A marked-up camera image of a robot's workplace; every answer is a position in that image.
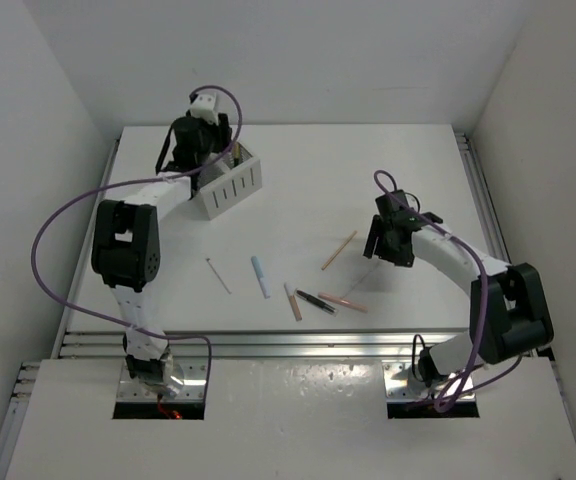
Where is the tan wooden makeup pencil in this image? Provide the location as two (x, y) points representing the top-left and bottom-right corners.
(320, 230), (358, 271)

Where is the gold black mascara tube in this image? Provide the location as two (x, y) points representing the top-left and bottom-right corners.
(232, 143), (241, 167)

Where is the pink lipstick pencil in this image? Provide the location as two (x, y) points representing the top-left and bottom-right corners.
(318, 292), (368, 313)

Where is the black clear-capped lip pencil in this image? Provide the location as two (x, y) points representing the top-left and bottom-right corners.
(295, 289), (337, 316)

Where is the white and tan concealer pencil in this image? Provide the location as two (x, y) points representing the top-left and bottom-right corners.
(284, 282), (302, 322)

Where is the light blue makeup pen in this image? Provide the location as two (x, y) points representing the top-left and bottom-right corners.
(251, 256), (271, 299)

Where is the thin white eyeliner pencil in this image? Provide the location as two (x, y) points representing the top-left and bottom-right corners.
(205, 257), (232, 295)

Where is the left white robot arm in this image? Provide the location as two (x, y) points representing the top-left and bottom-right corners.
(91, 112), (232, 389)

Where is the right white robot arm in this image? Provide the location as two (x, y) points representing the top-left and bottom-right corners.
(364, 190), (554, 389)

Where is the white slotted organizer box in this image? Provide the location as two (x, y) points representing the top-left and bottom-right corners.
(197, 142), (263, 220)

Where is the white front cover board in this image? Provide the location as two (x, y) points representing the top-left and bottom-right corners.
(7, 358), (576, 479)

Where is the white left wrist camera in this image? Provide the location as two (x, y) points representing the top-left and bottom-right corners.
(189, 93), (219, 125)

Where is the right metal arm base plate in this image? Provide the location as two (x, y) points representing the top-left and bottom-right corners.
(382, 360), (459, 404)

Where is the left metal arm base plate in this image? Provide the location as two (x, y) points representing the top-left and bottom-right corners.
(116, 361), (207, 404)

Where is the aluminium table edge rail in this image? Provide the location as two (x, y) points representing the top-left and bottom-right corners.
(54, 332), (413, 359)

